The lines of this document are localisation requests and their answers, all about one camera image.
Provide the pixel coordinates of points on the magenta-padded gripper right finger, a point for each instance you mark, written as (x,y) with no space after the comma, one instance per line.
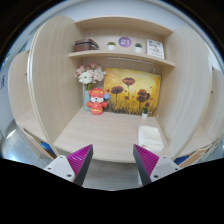
(146,161)

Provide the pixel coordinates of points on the wooden shelf with items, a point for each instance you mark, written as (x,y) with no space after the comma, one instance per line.
(120,53)

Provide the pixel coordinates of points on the red plush mouse toy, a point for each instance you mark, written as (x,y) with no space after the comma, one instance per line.
(96,105)

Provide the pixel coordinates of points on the pink white flower bouquet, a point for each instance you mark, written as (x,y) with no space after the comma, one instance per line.
(88,75)

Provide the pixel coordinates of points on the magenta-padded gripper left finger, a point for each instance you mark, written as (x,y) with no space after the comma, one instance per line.
(80,161)

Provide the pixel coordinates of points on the white light bar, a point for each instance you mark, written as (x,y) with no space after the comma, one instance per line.
(130,60)

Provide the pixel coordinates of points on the yellow poppy flower painting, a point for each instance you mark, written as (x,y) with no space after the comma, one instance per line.
(133,90)

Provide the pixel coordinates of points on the small plant in white pot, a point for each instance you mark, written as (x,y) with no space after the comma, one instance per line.
(144,115)

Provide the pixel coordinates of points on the cream white towel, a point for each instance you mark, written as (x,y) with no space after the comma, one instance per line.
(151,138)

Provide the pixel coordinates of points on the light blue vase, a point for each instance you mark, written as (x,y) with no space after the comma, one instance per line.
(86,100)

